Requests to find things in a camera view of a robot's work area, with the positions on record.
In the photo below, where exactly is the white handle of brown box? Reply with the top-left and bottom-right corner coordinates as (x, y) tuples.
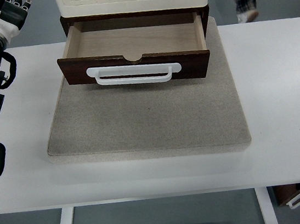
(284, 191), (300, 210)

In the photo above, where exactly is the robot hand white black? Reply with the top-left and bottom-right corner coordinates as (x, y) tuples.
(0, 0), (41, 39)

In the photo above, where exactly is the beige grey thick mat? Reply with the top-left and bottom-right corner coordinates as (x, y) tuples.
(32, 14), (254, 177)

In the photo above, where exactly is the white drawer handle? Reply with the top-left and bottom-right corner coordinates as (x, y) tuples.
(85, 55), (184, 93)

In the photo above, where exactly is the dark brown wooden drawer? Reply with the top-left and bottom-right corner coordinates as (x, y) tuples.
(52, 5), (214, 97)

